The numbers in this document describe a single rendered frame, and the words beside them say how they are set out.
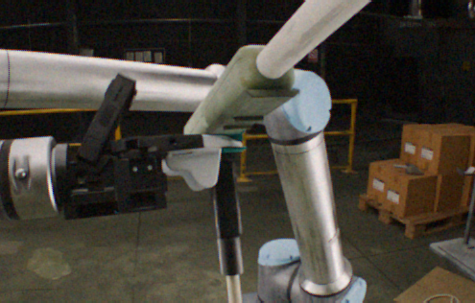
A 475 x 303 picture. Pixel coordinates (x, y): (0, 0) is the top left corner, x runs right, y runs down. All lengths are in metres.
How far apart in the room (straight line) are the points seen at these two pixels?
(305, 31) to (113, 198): 0.28
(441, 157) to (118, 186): 3.35
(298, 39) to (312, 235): 0.68
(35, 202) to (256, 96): 0.25
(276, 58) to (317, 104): 0.45
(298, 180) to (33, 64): 0.54
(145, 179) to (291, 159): 0.40
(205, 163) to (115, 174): 0.10
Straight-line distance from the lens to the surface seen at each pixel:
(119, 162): 0.40
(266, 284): 1.16
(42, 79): 0.57
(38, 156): 0.40
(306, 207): 0.81
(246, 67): 0.28
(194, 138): 0.40
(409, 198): 3.43
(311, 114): 0.69
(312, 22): 0.21
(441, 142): 3.55
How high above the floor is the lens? 1.46
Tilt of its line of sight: 13 degrees down
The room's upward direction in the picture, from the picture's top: straight up
